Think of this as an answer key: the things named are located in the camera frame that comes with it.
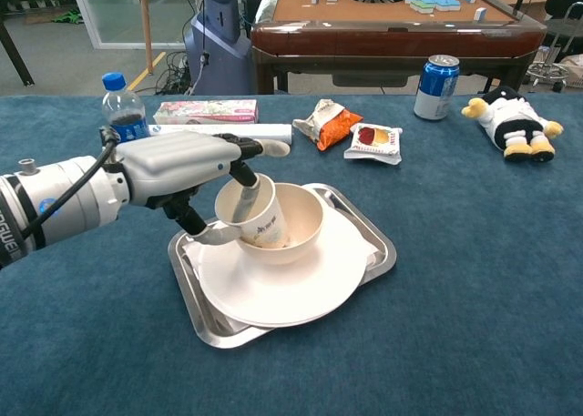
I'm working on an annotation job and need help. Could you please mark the stainless steel tray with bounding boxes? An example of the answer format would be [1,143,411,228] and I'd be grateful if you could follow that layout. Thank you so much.
[167,182,398,350]

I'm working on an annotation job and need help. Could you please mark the black swivel chair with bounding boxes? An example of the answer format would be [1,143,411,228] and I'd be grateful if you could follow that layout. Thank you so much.
[526,0,583,94]

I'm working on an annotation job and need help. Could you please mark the long white box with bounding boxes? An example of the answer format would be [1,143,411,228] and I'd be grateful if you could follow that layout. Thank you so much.
[148,123,293,147]

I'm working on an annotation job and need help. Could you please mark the floral tissue box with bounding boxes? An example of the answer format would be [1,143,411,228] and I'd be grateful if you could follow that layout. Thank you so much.
[152,98,260,126]

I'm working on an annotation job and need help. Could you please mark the brown mahjong table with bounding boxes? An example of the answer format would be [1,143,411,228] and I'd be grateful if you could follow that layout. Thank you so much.
[250,0,548,95]

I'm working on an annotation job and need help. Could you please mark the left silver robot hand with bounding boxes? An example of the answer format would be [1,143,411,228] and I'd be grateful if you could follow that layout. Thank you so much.
[113,130,292,247]

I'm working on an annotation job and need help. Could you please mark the orange snack packet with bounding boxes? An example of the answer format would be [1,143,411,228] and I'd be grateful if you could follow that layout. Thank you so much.
[291,98,364,152]

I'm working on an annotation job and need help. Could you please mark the white round plate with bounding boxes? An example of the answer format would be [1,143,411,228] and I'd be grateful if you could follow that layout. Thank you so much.
[196,208,367,329]

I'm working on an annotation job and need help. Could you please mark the tangled black floor cables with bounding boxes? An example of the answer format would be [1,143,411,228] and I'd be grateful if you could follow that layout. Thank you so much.
[154,50,201,96]

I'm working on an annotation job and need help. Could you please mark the black slanted table leg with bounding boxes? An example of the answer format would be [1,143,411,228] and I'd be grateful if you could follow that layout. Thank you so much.
[0,19,36,87]

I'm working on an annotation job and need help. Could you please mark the white snack packet red fruit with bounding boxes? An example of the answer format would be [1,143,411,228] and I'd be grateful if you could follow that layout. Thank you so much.
[343,122,404,166]

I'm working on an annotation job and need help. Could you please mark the blue and white soda can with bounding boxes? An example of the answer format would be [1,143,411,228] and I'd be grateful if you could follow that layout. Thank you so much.
[413,54,461,121]

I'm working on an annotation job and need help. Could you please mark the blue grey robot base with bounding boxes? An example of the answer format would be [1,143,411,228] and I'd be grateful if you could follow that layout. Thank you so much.
[183,0,256,95]

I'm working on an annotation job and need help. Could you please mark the penguin plush toy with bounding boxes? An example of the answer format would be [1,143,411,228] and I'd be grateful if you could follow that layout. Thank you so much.
[460,85,565,163]

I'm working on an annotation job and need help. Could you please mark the cola bottle blue cap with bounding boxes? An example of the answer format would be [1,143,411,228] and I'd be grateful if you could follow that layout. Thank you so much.
[100,71,151,143]

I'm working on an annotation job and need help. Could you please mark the white framed glass partition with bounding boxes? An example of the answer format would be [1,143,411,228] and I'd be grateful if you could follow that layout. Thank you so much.
[67,0,189,51]

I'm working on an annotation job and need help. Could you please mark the wooden pole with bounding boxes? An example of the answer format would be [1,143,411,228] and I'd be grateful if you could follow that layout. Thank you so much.
[138,0,155,76]

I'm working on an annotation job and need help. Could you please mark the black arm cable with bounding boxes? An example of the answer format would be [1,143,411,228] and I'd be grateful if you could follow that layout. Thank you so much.
[20,125,123,242]

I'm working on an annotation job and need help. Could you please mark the beige bowl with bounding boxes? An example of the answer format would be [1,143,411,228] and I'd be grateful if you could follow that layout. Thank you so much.
[230,182,325,266]

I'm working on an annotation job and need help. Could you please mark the blue felt table cloth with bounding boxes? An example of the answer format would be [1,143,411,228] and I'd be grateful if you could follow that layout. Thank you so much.
[0,92,583,416]

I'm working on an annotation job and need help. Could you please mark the white printed paper cup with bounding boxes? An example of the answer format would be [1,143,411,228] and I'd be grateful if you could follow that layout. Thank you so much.
[214,173,292,249]

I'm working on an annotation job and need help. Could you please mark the green crumpled item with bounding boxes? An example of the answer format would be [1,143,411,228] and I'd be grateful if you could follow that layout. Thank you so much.
[52,8,86,25]

